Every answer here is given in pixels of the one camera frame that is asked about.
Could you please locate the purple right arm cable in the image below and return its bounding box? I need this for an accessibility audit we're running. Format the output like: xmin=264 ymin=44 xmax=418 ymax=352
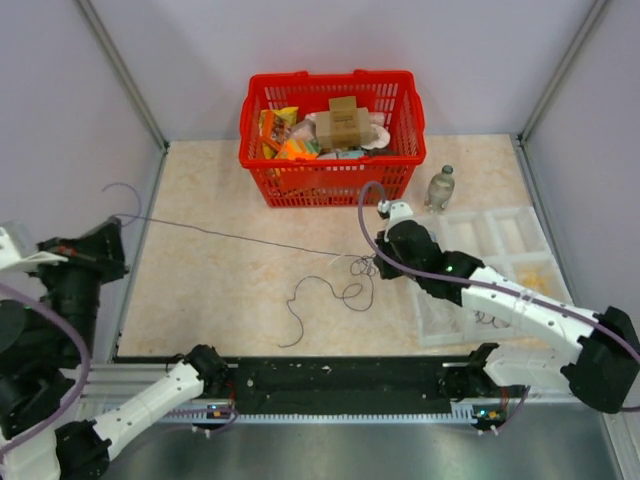
xmin=357 ymin=180 xmax=640 ymax=414

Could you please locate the brown cardboard box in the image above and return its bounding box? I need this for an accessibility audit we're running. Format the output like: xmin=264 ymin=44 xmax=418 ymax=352
xmin=314 ymin=96 xmax=371 ymax=150

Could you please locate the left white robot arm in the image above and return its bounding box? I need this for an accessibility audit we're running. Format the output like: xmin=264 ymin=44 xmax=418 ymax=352
xmin=1 ymin=217 xmax=228 ymax=479

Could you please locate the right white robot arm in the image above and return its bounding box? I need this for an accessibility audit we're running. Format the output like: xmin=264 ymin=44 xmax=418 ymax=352
xmin=374 ymin=200 xmax=639 ymax=414

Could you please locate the dark purple wire in tray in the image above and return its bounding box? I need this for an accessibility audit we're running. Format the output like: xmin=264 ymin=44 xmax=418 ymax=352
xmin=474 ymin=309 xmax=511 ymax=330

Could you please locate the white slotted cable duct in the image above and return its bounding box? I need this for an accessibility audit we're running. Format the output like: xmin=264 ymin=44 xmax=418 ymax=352
xmin=161 ymin=403 xmax=505 ymax=426

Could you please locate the red plastic shopping basket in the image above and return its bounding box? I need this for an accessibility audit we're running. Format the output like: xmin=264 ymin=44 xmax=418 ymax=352
xmin=238 ymin=70 xmax=427 ymax=208

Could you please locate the yellow thin wire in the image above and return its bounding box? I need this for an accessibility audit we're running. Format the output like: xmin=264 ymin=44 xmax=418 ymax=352
xmin=517 ymin=269 xmax=551 ymax=291

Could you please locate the clear plastic bottle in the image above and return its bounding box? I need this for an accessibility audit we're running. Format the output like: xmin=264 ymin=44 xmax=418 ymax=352
xmin=425 ymin=165 xmax=455 ymax=212

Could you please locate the orange snack packet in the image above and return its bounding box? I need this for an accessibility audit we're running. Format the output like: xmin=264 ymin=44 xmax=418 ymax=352
xmin=258 ymin=107 xmax=298 ymax=159

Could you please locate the orange sponge pack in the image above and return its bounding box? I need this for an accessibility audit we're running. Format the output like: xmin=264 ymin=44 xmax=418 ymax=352
xmin=275 ymin=138 xmax=321 ymax=160

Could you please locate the pink white plush item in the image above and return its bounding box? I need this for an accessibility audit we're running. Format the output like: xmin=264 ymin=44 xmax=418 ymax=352
xmin=361 ymin=112 xmax=391 ymax=150

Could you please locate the white compartment tray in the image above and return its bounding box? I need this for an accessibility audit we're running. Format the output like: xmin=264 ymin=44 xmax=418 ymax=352
xmin=411 ymin=207 xmax=573 ymax=348

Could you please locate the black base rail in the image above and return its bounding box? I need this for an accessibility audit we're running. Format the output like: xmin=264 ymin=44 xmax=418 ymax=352
xmin=169 ymin=342 xmax=531 ymax=416

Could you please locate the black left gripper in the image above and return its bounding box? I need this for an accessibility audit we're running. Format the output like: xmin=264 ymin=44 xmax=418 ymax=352
xmin=31 ymin=215 xmax=133 ymax=360

